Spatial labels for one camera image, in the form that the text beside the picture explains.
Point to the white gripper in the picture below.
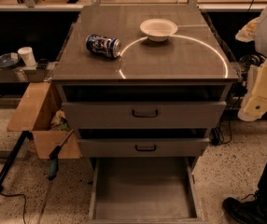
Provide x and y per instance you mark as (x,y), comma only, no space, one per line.
(254,105)

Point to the blue pepsi can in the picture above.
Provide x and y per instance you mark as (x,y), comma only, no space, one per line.
(102,45)

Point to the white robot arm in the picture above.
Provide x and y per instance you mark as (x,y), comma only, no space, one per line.
(256,31)

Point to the grey drawer cabinet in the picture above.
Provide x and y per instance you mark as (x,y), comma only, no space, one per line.
(189,66)

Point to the top grey drawer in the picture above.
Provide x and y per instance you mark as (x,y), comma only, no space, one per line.
(143,115)

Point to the grey drawer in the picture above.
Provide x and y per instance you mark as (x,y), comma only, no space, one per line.
(143,115)
(164,147)

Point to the open bottom drawer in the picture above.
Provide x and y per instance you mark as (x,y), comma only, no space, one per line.
(144,191)

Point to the middle grey drawer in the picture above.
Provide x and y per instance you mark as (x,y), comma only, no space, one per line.
(164,147)

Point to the black shoe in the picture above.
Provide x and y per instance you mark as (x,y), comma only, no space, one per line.
(245,213)

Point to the brown cardboard box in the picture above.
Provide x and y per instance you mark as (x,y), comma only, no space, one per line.
(34,113)

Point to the white paper cup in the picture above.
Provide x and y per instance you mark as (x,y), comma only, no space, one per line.
(27,56)

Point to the grey side shelf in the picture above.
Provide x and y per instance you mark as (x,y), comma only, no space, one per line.
(27,74)

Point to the dark blue plate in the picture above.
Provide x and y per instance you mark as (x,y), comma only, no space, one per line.
(9,60)

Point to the black table leg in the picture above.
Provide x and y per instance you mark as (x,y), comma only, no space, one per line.
(12,156)

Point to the black blue handled tool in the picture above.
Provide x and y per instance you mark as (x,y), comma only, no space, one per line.
(54,156)

